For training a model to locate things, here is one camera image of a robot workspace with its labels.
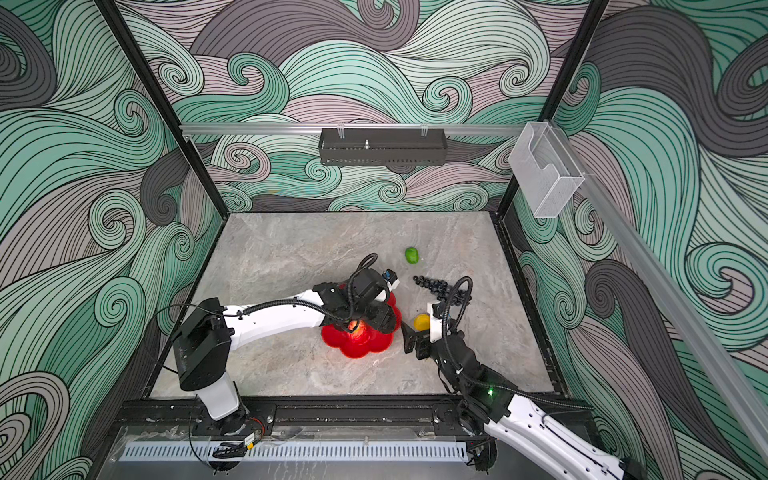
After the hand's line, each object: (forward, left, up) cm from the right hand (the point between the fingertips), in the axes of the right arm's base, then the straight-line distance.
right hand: (418, 321), depth 77 cm
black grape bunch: (+15, -10, -10) cm, 20 cm away
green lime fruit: (+29, -1, -11) cm, 31 cm away
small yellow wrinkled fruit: (+4, -2, -9) cm, 10 cm away
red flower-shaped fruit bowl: (-1, +12, -12) cm, 17 cm away
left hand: (+4, +7, -3) cm, 9 cm away
